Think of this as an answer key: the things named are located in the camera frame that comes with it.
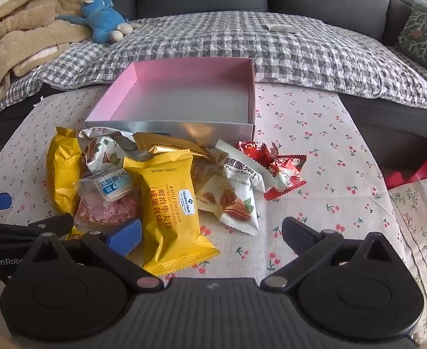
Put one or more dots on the blue plush toy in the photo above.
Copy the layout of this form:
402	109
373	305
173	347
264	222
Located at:
100	18

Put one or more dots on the beige blanket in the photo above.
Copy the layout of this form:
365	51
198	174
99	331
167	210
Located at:
17	32

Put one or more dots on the large yellow snack packet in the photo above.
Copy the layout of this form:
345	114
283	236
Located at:
169	207
64	167

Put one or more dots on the gold snack packet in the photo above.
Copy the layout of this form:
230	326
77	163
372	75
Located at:
162	145

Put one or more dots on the white nut snack packet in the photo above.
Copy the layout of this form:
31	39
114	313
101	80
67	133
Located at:
235	167

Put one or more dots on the clear beige snack packet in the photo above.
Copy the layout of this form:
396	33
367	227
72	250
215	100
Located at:
203	174

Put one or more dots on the silver almond snack packet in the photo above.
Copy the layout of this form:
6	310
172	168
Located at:
104	152

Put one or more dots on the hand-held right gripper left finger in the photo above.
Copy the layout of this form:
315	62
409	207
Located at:
126	238

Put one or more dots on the small yellow snack packet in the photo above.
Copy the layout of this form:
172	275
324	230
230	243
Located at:
77	233

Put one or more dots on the grey checked quilt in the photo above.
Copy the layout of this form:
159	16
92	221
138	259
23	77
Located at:
271	54

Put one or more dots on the pink cardboard box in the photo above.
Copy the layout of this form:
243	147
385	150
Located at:
184	94

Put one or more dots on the white almond snack packet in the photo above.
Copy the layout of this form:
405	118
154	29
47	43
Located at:
231	203

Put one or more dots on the pink nougat packet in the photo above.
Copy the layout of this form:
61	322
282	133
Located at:
104	211

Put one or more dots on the clear blue-white snack packet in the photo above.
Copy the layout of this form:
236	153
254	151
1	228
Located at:
113	185

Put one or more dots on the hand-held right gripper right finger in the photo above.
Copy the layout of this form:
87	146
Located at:
299	234

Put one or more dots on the red candy packet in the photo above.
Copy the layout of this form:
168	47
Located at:
257	151
286	178

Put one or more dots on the cherry print tablecloth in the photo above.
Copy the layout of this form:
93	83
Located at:
308	134

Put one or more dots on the green branch print cushion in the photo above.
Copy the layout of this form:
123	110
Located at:
424	40

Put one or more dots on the leaf print cloth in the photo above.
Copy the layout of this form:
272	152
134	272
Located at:
417	207

